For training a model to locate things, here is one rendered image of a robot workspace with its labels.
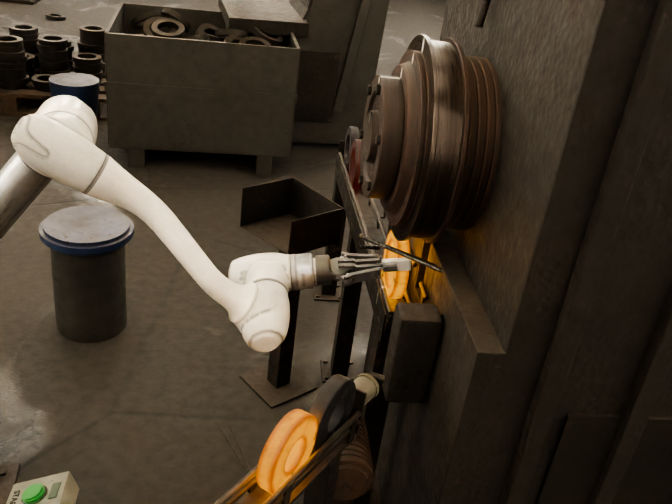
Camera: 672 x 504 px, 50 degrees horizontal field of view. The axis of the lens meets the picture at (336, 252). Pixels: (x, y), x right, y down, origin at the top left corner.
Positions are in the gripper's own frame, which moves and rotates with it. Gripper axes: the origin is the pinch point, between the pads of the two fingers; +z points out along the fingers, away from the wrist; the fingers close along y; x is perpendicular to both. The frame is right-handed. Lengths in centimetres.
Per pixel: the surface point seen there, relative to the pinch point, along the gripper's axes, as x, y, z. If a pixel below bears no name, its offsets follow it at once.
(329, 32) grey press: -11, -291, -4
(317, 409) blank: 0, 50, -21
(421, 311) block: 0.0, 20.8, 3.1
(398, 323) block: -1.0, 23.4, -2.5
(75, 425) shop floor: -64, -22, -100
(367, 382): -8.4, 33.7, -10.5
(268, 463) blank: 1, 64, -30
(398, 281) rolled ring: -4.8, 0.3, 0.5
